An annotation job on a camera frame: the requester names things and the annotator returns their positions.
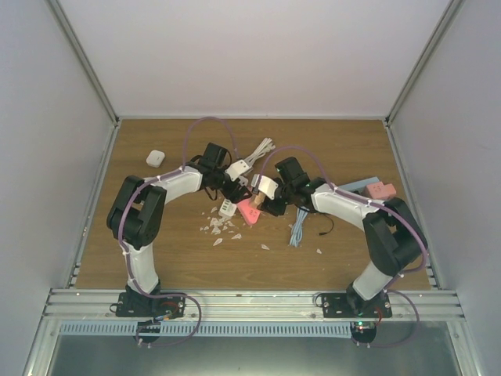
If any thin black cable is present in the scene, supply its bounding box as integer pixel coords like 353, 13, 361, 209
317, 213, 336, 236

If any pink triangular power socket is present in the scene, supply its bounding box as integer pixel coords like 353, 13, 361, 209
236, 198, 261, 226

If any light blue cable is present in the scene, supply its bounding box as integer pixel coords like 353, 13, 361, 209
288, 207, 314, 248

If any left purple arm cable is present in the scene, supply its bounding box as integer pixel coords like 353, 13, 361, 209
117, 116, 243, 295

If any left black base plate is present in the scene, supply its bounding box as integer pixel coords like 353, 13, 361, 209
110, 286, 186, 320

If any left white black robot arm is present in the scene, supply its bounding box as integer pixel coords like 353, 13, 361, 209
106, 143, 251, 316

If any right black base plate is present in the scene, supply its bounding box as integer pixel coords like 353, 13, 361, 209
312, 291, 393, 320

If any white power strip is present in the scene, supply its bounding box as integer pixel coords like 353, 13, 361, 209
218, 199, 237, 219

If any grey slotted cable duct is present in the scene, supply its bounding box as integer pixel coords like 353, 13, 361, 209
59, 320, 351, 338

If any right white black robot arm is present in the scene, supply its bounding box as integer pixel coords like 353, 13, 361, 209
251, 157, 428, 317

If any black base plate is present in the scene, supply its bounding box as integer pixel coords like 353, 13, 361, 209
312, 291, 393, 320
110, 286, 186, 320

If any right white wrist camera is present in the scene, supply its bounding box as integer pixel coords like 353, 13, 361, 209
251, 174, 279, 200

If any light blue power strip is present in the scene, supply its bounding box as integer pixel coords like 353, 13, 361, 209
339, 176, 380, 192

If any pink block socket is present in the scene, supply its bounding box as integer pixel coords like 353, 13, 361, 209
365, 182, 396, 201

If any aluminium frame rail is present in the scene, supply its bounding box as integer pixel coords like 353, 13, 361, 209
42, 289, 465, 322

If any small white charger plug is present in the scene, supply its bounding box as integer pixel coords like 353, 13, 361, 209
146, 150, 165, 168

